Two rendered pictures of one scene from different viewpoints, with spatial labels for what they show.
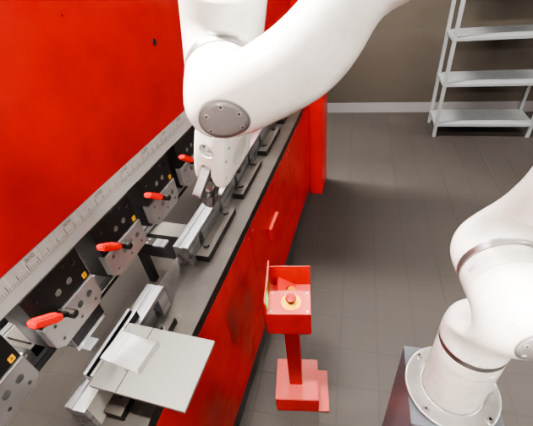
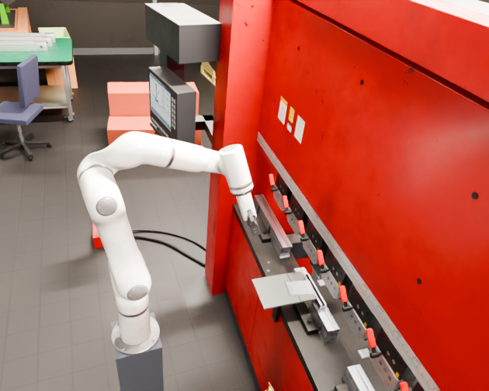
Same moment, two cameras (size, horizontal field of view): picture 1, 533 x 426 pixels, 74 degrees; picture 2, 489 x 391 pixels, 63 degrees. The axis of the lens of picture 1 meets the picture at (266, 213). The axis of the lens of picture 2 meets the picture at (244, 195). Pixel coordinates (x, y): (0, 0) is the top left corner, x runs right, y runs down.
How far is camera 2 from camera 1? 164 cm
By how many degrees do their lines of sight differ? 97
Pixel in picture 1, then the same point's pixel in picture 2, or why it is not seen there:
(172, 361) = (275, 292)
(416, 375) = (153, 330)
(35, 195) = (329, 211)
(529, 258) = not seen: hidden behind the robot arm
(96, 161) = (347, 242)
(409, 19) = not seen: outside the picture
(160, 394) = (267, 280)
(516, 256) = not seen: hidden behind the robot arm
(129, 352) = (299, 287)
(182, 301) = (319, 349)
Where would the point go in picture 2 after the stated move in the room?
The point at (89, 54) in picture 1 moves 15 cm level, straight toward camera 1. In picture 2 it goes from (376, 219) to (334, 202)
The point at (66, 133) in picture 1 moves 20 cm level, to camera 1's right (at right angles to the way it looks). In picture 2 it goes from (348, 218) to (310, 236)
